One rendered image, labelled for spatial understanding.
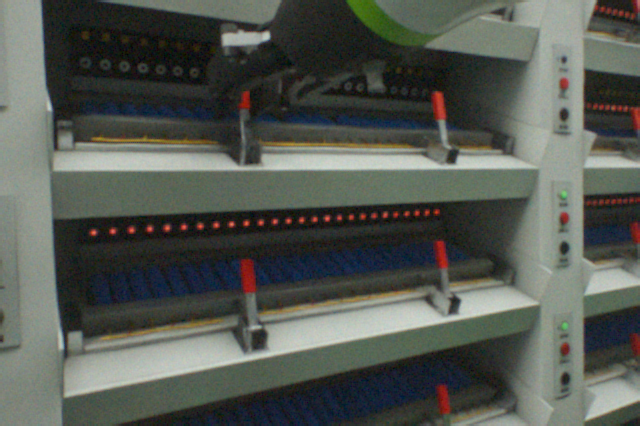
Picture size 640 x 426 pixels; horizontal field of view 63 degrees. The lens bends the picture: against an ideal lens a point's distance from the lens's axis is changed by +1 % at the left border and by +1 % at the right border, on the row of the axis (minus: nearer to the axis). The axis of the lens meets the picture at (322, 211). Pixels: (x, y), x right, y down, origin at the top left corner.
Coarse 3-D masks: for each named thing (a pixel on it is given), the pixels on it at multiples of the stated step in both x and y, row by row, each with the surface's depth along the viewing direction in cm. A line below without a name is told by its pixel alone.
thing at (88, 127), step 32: (96, 128) 51; (128, 128) 52; (160, 128) 54; (192, 128) 55; (224, 128) 57; (256, 128) 59; (288, 128) 60; (320, 128) 63; (352, 128) 65; (384, 128) 68
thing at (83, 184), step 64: (64, 128) 47; (512, 128) 76; (64, 192) 44; (128, 192) 47; (192, 192) 50; (256, 192) 53; (320, 192) 57; (384, 192) 61; (448, 192) 66; (512, 192) 72
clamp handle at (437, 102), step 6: (432, 96) 67; (438, 96) 67; (432, 102) 67; (438, 102) 67; (438, 108) 66; (438, 114) 66; (444, 114) 67; (438, 120) 66; (438, 126) 66; (444, 126) 67; (444, 132) 66; (444, 138) 66; (444, 144) 66
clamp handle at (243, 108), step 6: (246, 96) 54; (246, 102) 54; (240, 108) 53; (246, 108) 54; (240, 114) 53; (246, 114) 54; (240, 120) 53; (246, 120) 53; (246, 126) 53; (246, 132) 53; (246, 138) 53
